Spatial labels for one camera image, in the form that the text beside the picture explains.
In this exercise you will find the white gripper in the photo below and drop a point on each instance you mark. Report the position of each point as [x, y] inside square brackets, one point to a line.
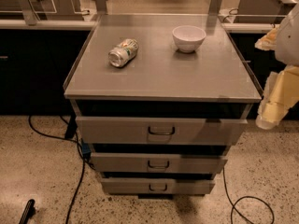
[288, 44]

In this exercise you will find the grey drawer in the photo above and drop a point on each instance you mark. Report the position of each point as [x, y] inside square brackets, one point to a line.
[157, 163]
[117, 185]
[160, 131]

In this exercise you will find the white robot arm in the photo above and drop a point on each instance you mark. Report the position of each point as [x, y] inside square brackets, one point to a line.
[287, 48]

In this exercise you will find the grey drawer cabinet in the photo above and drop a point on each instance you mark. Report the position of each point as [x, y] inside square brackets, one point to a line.
[161, 81]

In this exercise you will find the grey top drawer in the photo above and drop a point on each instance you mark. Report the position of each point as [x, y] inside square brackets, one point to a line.
[160, 131]

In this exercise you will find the grey bottom drawer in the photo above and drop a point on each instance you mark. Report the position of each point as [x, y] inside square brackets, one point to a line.
[117, 185]

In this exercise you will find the white ceramic bowl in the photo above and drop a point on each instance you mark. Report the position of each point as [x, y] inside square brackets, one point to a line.
[188, 38]

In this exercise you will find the crushed green soda can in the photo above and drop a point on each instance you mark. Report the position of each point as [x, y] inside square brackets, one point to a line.
[123, 53]

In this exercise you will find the grey counter ledge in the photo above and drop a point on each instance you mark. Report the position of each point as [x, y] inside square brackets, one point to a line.
[48, 25]

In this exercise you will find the black object on floor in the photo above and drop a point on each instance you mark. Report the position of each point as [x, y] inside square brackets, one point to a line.
[28, 211]

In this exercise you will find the grey right support post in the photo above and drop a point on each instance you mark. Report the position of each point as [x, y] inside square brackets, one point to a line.
[214, 7]

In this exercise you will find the grey left support post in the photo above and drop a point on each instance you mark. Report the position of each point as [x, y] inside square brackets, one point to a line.
[28, 12]

